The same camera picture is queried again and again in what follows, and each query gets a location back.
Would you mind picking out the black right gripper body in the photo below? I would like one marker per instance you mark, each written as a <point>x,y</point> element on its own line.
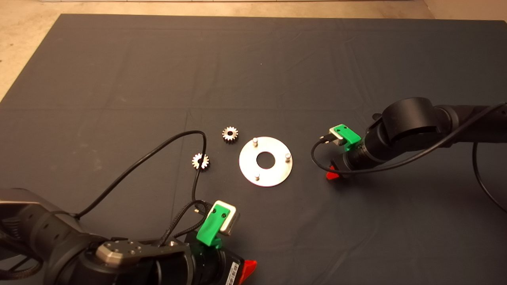
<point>350,160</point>

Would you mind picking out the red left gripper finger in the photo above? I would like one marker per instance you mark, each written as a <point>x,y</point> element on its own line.
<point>248,267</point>

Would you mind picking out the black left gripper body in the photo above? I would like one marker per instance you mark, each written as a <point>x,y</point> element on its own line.
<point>216,269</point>

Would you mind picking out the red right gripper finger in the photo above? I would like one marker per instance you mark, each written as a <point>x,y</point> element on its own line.
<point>332,175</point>

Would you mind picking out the small steel planetary gear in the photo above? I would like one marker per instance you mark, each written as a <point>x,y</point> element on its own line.
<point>195,164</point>
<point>227,137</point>

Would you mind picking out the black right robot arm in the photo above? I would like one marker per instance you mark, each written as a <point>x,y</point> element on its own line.
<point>412,118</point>

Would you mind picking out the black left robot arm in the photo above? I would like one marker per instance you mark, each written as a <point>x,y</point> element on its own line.
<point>47,245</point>

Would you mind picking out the round metal carrier plate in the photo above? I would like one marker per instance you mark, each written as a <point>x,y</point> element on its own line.
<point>273,174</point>

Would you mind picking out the dark grey table cloth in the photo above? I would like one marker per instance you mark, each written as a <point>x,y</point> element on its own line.
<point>119,79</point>

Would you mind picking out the bright green camera mount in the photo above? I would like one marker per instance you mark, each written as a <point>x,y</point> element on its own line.
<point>348,134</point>
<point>208,231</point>

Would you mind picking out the small silver camera box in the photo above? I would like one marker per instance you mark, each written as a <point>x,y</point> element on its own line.
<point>231,221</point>
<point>336,136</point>

